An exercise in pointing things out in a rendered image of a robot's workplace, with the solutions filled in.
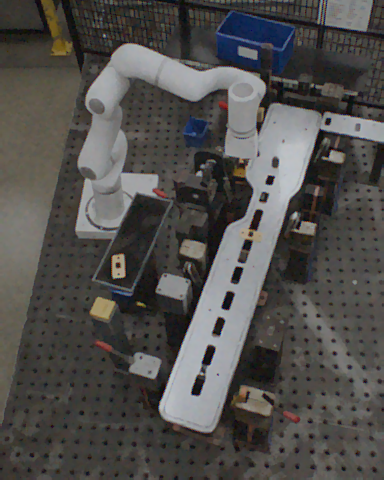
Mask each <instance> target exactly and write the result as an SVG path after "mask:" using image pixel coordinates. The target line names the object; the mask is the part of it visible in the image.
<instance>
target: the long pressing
mask: <svg viewBox="0 0 384 480"><path fill-rule="evenodd" d="M322 119H323V117H322V115H321V114H320V113H319V112H317V111H311V110H306V109H301V108H296V107H291V106H285V105H279V104H273V105H271V106H270V107H269V110H268V112H267V115H266V118H265V120H264V123H262V125H261V128H260V132H259V134H258V149H259V151H260V157H258V158H254V159H251V160H249V165H248V167H247V171H246V176H245V179H246V180H247V182H248V184H249V186H250V187H251V188H252V190H253V195H252V198H251V200H250V203H249V206H248V209H247V212H246V215H245V217H244V218H243V219H242V220H239V221H237V222H234V223H232V224H230V225H228V226H227V227H226V229H225V232H224V234H223V238H222V241H221V243H220V246H219V249H218V251H217V254H216V257H215V259H214V262H213V265H212V268H211V271H210V273H208V276H207V279H206V281H205V284H204V287H203V289H202V293H201V296H200V298H199V301H198V303H197V306H196V309H195V311H194V314H193V318H192V320H191V323H190V326H189V328H188V331H187V333H186V336H185V339H184V341H183V345H181V348H180V350H179V353H178V356H177V358H176V361H175V364H174V366H173V369H172V372H171V375H170V378H169V380H168V383H167V386H166V388H165V391H164V394H163V397H162V400H161V403H160V406H159V411H160V414H161V416H162V417H163V418H164V419H165V420H167V421H170V422H173V424H176V425H179V426H183V427H186V428H189V429H192V430H195V431H198V432H201V433H211V432H213V431H214V430H215V429H216V428H217V427H218V425H219V420H220V417H221V414H222V411H223V408H224V405H225V402H226V399H227V394H228V391H229V388H230V385H231V382H232V379H233V376H234V373H235V368H237V365H238V362H239V359H240V356H241V353H242V350H243V347H244V342H245V339H246V336H247V333H248V330H249V327H250V324H251V321H252V316H253V313H254V310H255V307H256V304H257V301H258V298H259V295H260V291H261V287H262V284H264V281H265V278H266V275H267V272H268V269H269V265H270V261H271V258H272V255H273V252H274V249H275V246H276V243H277V239H278V235H279V232H280V229H281V226H282V223H283V220H284V217H285V213H286V209H287V206H288V203H289V201H291V199H292V198H293V197H294V196H295V195H296V194H297V193H298V192H299V191H300V190H301V187H302V184H303V180H304V177H305V174H306V170H307V167H308V164H309V161H310V157H311V153H312V150H313V147H314V144H315V140H316V137H318V134H319V131H320V126H321V122H322ZM274 122H276V123H274ZM305 128H307V130H305ZM284 135H286V137H284ZM283 138H284V141H285V142H284V143H283V142H282V139H283ZM274 155H278V157H279V160H280V163H279V167H278V168H273V167H272V166H271V163H272V158H273V157H274ZM283 174H285V176H284V175H283ZM268 175H272V176H275V179H274V182H273V185H272V186H268V185H266V184H265V182H266V180H267V177H268ZM278 191H280V193H278ZM262 192H266V193H269V198H268V201H267V203H266V204H264V203H259V202H258V200H259V198H260V195H261V193H262ZM256 209H259V211H262V212H264V213H262V216H261V219H260V222H259V225H258V228H257V232H261V233H264V235H262V239H261V242H256V241H252V240H251V241H252V242H253V243H252V246H251V249H250V252H249V255H248V258H247V261H246V264H240V262H238V259H239V256H240V253H241V250H242V248H243V245H244V242H245V240H248V239H244V238H240V236H239V233H240V230H241V228H245V229H249V227H250V224H251V221H252V218H253V215H254V213H255V211H256ZM227 259H229V260H227ZM253 266H255V268H253ZM235 267H241V268H243V269H244V270H243V273H242V276H241V279H240V282H239V284H232V283H230V280H231V277H232V274H233V271H234V268H235ZM227 292H232V293H234V297H233V300H232V303H231V306H230V309H229V310H224V309H222V308H221V306H222V303H223V300H224V298H225V295H226V293H227ZM208 309H212V310H211V311H208ZM218 318H222V319H225V325H224V327H223V330H222V333H221V336H220V337H214V336H213V335H212V332H213V330H214V327H215V324H216V321H217V319H218ZM208 345H211V346H214V347H216V352H215V355H214V357H213V360H212V363H211V365H210V366H206V367H207V371H206V374H205V375H204V374H201V373H200V366H202V363H201V362H202V359H203V356H204V353H205V350H206V348H207V346H208ZM189 365H191V366H189ZM199 374H200V375H201V376H205V377H206V379H205V382H204V385H203V387H202V390H201V393H200V395H199V397H194V395H192V394H191V391H192V388H193V385H194V382H195V380H196V377H197V375H199ZM217 374H219V376H217Z"/></svg>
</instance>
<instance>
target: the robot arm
mask: <svg viewBox="0 0 384 480"><path fill-rule="evenodd" d="M137 78H138V79H141V80H143V81H145V82H147V83H150V84H152V85H154V86H157V87H160V88H162V89H164V90H166V91H169V92H171V93H173V94H176V95H178V96H180V97H184V98H186V99H188V100H192V101H198V100H200V99H201V98H202V97H204V96H205V95H206V94H208V93H210V92H212V91H215V90H219V89H229V90H228V123H227V127H228V130H227V134H226V141H225V147H224V149H223V152H225V153H226V154H227V155H230V157H232V158H233V160H234V165H237V169H239V164H240V158H245V159H244V170H246V166H247V167H248V165H249V160H251V159H254V158H258V157H260V151H259V149H258V136H257V131H256V114H257V109H258V106H259V103H260V101H261V99H262V97H264V95H265V92H266V85H265V83H264V82H262V81H261V80H259V79H258V78H256V77H254V75H252V74H250V73H248V72H245V71H243V70H240V69H237V68H232V67H219V68H214V69H211V70H206V71H197V70H195V69H192V68H190V67H188V66H186V65H184V64H180V63H178V62H176V61H174V60H172V59H169V58H167V57H165V56H163V55H160V54H158V53H155V52H153V51H150V49H148V48H146V47H143V46H141V45H138V44H125V45H122V46H120V47H119V48H118V49H117V51H116V52H115V53H114V54H113V55H112V57H111V61H110V63H109V64H108V65H107V67H106V68H105V69H104V71H103V72H101V73H100V75H99V77H98V78H97V79H96V81H95V82H94V83H93V85H92V86H91V87H90V89H89V91H88V93H87V96H86V107H87V109H88V110H89V111H90V112H91V113H92V114H93V117H92V124H91V128H90V132H89V134H88V137H87V139H86V141H85V144H84V146H83V149H82V151H81V153H80V157H79V162H78V166H79V170H80V172H81V173H82V175H83V176H84V177H86V178H87V179H90V180H91V186H92V191H93V196H94V198H93V199H92V200H91V202H90V204H89V207H88V212H89V216H90V218H91V220H92V221H93V222H94V223H95V224H97V225H99V226H102V227H108V228H112V227H117V226H119V224H120V222H121V220H122V218H123V216H124V214H125V212H126V209H127V207H129V205H130V203H131V201H132V200H131V198H130V197H129V196H127V195H125V194H124V193H123V191H122V182H121V171H122V167H123V164H124V160H125V155H126V148H127V143H126V138H125V136H124V134H123V132H122V131H121V130H120V125H121V120H122V110H121V108H120V106H119V102H120V101H121V99H122V98H123V96H124V95H125V93H126V92H127V91H128V89H130V88H131V86H132V85H133V84H134V82H135V81H136V79H137Z"/></svg>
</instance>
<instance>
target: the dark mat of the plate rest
mask: <svg viewBox="0 0 384 480"><path fill-rule="evenodd" d="M169 205H170V202H169V201H165V200H161V199H157V198H152V197H148V196H144V195H139V194H137V195H136V197H135V199H134V201H133V203H132V205H131V207H130V209H129V212H127V214H126V216H125V218H124V220H123V222H122V224H121V226H120V228H119V230H118V232H117V234H116V236H115V239H114V241H113V243H112V245H111V248H110V250H109V252H108V254H107V256H106V258H105V260H104V262H103V265H102V267H100V269H99V271H98V273H97V275H96V277H95V279H94V280H98V281H102V282H106V283H109V284H113V285H116V286H120V287H123V288H127V289H132V288H133V285H134V283H135V281H136V279H137V277H138V274H139V272H140V270H141V268H142V265H143V262H144V260H145V258H146V256H147V253H148V251H149V249H150V247H151V244H152V242H153V240H154V238H156V235H157V232H158V230H159V228H160V226H161V223H162V221H163V219H164V217H165V215H166V212H167V209H168V207H169ZM120 254H123V255H124V277H121V278H113V255H120Z"/></svg>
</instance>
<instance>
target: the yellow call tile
mask: <svg viewBox="0 0 384 480"><path fill-rule="evenodd" d="M114 305H115V302H113V301H109V300H106V299H103V298H98V297H97V299H96V301H95V303H94V305H93V307H92V309H91V311H90V314H91V315H94V316H97V318H101V319H105V320H108V319H109V316H110V314H111V312H112V310H113V307H114Z"/></svg>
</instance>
